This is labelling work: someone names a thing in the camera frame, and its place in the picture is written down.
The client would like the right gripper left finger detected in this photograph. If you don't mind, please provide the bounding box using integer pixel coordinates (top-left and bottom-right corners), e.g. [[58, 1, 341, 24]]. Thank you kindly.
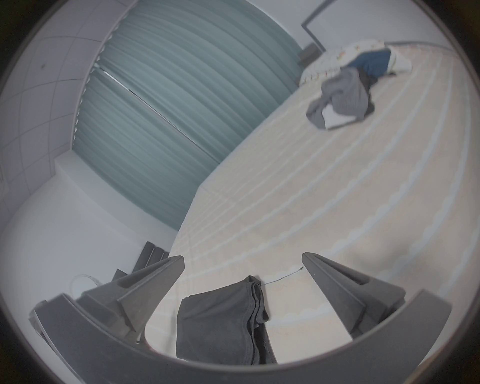
[[80, 255, 185, 333]]

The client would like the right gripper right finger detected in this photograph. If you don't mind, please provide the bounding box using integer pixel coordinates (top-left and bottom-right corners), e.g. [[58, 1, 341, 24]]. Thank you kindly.
[[302, 252, 407, 335]]

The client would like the black garment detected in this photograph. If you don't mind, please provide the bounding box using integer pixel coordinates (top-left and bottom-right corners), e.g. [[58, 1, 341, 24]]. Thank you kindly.
[[175, 267, 305, 367]]

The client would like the bed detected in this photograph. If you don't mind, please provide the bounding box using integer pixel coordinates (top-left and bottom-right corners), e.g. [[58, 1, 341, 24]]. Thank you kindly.
[[143, 0, 474, 365]]

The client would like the pile of clothes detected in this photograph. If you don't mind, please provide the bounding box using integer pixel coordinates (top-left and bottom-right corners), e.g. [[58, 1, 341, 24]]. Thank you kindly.
[[305, 48, 413, 131]]

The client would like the blue-green curtain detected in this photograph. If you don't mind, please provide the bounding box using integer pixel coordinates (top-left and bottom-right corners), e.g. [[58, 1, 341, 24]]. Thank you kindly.
[[71, 67, 220, 232], [92, 0, 305, 163]]

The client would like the white printed pillow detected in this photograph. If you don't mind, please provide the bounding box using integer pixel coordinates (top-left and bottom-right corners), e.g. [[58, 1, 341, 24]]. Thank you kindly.
[[299, 37, 393, 88]]

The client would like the grey bedside table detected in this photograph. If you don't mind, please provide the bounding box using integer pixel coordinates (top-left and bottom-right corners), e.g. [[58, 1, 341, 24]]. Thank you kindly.
[[299, 43, 320, 67]]

